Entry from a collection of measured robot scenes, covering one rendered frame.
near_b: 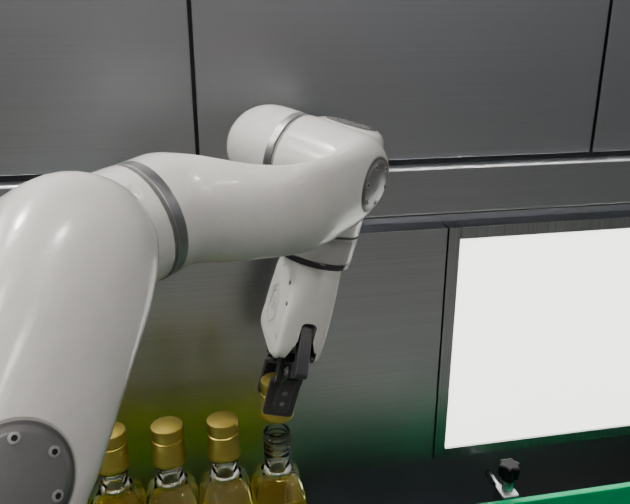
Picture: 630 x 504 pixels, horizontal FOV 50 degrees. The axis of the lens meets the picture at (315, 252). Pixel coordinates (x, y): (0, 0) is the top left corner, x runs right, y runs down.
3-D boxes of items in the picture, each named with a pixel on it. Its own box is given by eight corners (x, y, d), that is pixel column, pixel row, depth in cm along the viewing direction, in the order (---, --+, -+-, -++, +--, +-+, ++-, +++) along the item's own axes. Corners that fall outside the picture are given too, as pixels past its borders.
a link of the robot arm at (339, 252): (278, 204, 70) (271, 229, 71) (292, 229, 62) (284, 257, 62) (345, 218, 72) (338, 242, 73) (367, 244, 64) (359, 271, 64)
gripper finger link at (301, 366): (302, 293, 66) (286, 323, 70) (304, 361, 61) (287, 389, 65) (314, 294, 67) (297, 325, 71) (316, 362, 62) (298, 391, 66)
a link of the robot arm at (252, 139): (315, 121, 52) (226, 91, 57) (282, 248, 55) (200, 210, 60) (402, 133, 64) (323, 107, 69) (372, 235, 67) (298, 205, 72)
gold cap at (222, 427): (238, 442, 74) (237, 408, 73) (242, 461, 71) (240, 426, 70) (206, 446, 74) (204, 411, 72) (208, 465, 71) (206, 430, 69)
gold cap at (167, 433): (186, 447, 74) (183, 413, 72) (186, 467, 70) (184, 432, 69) (152, 451, 73) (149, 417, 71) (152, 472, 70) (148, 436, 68)
